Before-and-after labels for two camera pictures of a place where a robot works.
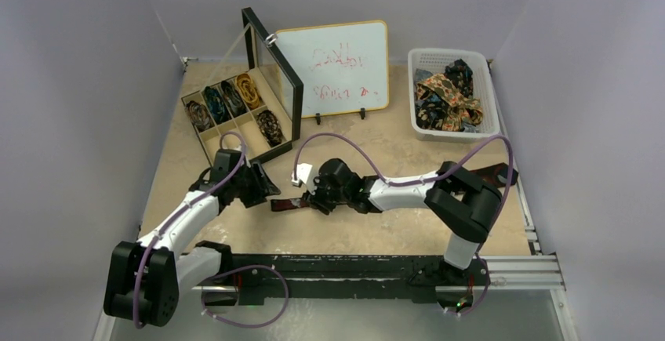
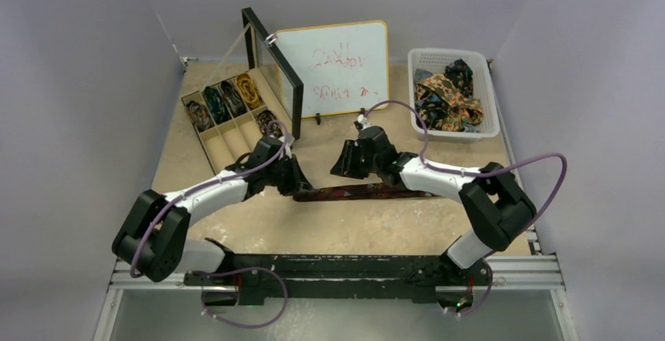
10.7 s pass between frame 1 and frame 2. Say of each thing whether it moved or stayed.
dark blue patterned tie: stayed
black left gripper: moved
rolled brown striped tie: stayed
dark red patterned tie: moved
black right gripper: moved
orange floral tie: stayed
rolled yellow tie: stayed
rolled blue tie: stayed
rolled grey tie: stayed
